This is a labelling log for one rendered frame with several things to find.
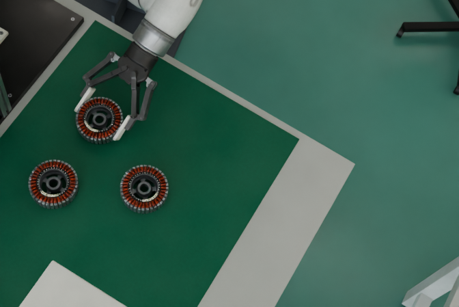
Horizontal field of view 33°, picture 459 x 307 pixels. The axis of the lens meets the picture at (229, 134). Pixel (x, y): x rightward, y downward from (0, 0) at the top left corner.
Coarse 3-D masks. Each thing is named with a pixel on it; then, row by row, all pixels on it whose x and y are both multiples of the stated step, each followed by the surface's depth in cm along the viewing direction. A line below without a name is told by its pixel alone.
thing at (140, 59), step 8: (128, 48) 185; (136, 48) 183; (128, 56) 184; (136, 56) 183; (144, 56) 183; (152, 56) 184; (120, 64) 187; (128, 64) 186; (136, 64) 186; (144, 64) 184; (152, 64) 186; (128, 72) 187; (144, 72) 186; (128, 80) 187; (144, 80) 186
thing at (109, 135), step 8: (88, 104) 189; (96, 104) 189; (104, 104) 189; (112, 104) 189; (80, 112) 188; (88, 112) 189; (96, 112) 191; (112, 112) 189; (120, 112) 190; (80, 120) 187; (88, 120) 190; (104, 120) 189; (112, 120) 188; (120, 120) 188; (80, 128) 187; (88, 128) 187; (96, 128) 190; (104, 128) 189; (112, 128) 187; (88, 136) 186; (96, 136) 186; (104, 136) 186; (112, 136) 187
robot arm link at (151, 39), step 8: (144, 24) 183; (136, 32) 184; (144, 32) 182; (152, 32) 182; (160, 32) 182; (136, 40) 183; (144, 40) 182; (152, 40) 182; (160, 40) 182; (168, 40) 183; (144, 48) 184; (152, 48) 182; (160, 48) 183; (168, 48) 185; (160, 56) 185
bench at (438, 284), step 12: (456, 264) 216; (432, 276) 236; (444, 276) 223; (456, 276) 219; (420, 288) 243; (432, 288) 234; (444, 288) 229; (456, 288) 186; (408, 300) 252; (420, 300) 240; (432, 300) 242; (456, 300) 184
